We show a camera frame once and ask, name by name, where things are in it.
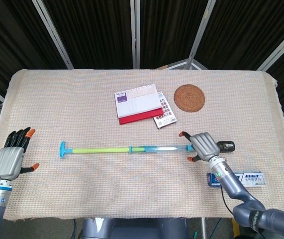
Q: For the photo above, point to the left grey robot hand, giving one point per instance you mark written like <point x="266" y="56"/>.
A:
<point x="7" y="161"/>

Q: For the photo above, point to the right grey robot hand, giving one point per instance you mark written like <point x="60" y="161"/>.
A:
<point x="204" y="147"/>

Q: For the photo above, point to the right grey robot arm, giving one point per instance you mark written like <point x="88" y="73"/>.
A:
<point x="233" y="186"/>

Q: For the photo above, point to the small black bottle red cap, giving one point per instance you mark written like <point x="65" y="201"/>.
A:
<point x="227" y="146"/>

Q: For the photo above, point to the white card with coloured squares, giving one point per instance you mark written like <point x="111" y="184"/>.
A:
<point x="166" y="117"/>

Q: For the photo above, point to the round woven brown coaster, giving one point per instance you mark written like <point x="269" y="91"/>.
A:
<point x="189" y="97"/>

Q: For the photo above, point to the Crest toothpaste box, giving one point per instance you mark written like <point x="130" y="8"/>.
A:
<point x="252" y="179"/>

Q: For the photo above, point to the red book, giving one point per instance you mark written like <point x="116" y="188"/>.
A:
<point x="139" y="118"/>

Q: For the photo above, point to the beige woven tablecloth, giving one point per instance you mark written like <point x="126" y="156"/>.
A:
<point x="82" y="179"/>

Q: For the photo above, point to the white spiral desk calendar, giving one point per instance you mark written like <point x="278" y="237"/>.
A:
<point x="136" y="102"/>

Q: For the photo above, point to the metal table leg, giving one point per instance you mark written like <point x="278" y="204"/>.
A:
<point x="203" y="227"/>

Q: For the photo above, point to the cardboard box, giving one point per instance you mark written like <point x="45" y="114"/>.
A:
<point x="163" y="66"/>

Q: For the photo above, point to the grey robot torso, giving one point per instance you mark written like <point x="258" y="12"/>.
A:
<point x="131" y="227"/>

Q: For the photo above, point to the black folding screen white frame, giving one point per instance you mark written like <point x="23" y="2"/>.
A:
<point x="94" y="30"/>

